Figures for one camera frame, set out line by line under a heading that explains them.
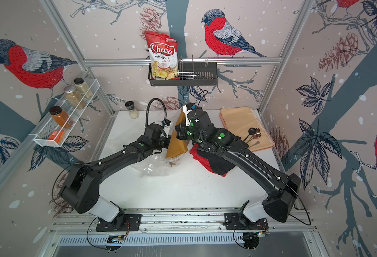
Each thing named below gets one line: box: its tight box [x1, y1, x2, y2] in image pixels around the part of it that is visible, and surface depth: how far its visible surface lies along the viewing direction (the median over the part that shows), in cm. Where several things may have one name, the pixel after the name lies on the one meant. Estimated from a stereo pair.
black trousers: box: [197, 149, 236, 176], surface depth 87 cm
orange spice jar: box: [49, 105, 74, 130], surface depth 69 cm
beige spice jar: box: [63, 85, 86, 110], surface depth 78 cm
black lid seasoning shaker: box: [124, 100, 140, 120], surface depth 113 cm
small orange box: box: [48, 130, 65, 144], surface depth 68 cm
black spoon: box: [243, 127, 256, 142], surface depth 109 cm
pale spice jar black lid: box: [73, 77, 85, 85], surface depth 81 cm
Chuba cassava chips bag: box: [144, 31, 179, 80], surface depth 80 cm
